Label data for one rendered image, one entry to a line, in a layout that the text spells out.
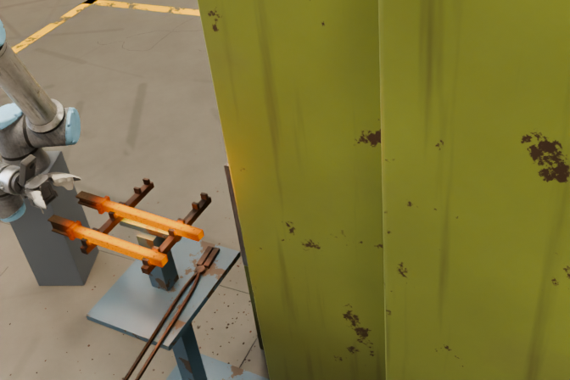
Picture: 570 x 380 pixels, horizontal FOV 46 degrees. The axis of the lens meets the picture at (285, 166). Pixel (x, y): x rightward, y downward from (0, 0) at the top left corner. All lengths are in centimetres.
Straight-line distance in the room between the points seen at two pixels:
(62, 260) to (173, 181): 83
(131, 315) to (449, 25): 130
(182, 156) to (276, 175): 221
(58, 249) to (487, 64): 228
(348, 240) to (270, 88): 45
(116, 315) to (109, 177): 183
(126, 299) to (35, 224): 101
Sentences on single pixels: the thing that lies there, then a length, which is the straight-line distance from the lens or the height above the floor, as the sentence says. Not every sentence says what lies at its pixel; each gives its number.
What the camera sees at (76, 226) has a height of 95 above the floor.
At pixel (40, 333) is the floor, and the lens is 309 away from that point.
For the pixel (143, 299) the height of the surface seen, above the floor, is 68.
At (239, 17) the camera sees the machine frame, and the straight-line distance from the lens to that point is 144.
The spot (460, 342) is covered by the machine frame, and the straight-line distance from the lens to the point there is 167.
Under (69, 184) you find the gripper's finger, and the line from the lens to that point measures 221.
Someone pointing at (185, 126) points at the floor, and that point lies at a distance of 407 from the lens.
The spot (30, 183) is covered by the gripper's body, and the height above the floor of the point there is 95.
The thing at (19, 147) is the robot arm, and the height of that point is 74.
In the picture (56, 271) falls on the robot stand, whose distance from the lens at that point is 319.
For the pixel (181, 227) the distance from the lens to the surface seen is 185.
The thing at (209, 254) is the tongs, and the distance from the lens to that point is 215.
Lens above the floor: 214
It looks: 37 degrees down
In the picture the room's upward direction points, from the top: 7 degrees counter-clockwise
